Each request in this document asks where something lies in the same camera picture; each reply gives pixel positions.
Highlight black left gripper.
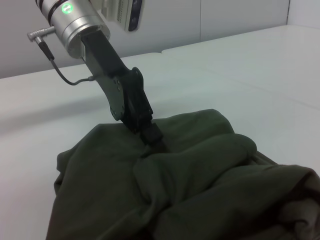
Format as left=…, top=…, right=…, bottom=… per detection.
left=80, top=31, right=169, bottom=153

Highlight dark green t-shirt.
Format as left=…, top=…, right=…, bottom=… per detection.
left=44, top=108, right=320, bottom=240

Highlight left arm gripper cable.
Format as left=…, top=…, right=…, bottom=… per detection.
left=26, top=26, right=96, bottom=86

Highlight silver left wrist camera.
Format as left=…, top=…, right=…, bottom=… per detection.
left=101, top=0, right=146, bottom=33

